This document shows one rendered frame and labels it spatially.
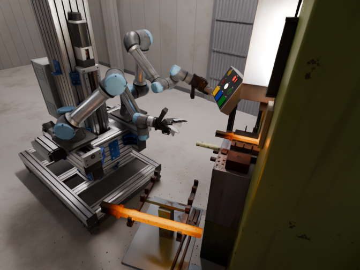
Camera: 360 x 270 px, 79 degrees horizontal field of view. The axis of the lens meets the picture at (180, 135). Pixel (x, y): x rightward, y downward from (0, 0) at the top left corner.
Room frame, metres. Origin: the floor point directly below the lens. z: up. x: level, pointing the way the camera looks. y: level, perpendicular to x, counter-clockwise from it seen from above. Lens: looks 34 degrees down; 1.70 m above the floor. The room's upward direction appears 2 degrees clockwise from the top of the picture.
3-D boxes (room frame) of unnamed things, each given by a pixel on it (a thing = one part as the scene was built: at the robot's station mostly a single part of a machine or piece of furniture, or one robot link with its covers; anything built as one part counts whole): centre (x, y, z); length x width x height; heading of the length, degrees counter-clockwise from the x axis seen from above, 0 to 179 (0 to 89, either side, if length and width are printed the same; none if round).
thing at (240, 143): (1.01, -0.52, 0.96); 0.42 x 0.20 x 0.09; 70
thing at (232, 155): (0.89, -0.31, 0.95); 0.12 x 0.09 x 0.07; 70
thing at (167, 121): (1.20, 0.11, 0.97); 0.12 x 0.08 x 0.09; 70
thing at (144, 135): (1.27, 0.26, 0.88); 0.11 x 0.08 x 0.11; 16
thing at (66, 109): (1.25, 0.74, 0.98); 0.13 x 0.12 x 0.14; 16
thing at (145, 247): (0.65, 0.05, 0.65); 0.40 x 0.30 x 0.02; 165
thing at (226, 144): (0.95, -0.51, 0.69); 0.56 x 0.38 x 0.45; 70
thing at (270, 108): (0.74, -0.33, 1.27); 0.09 x 0.02 x 0.17; 160
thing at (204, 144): (1.43, -0.35, 0.62); 0.44 x 0.05 x 0.05; 70
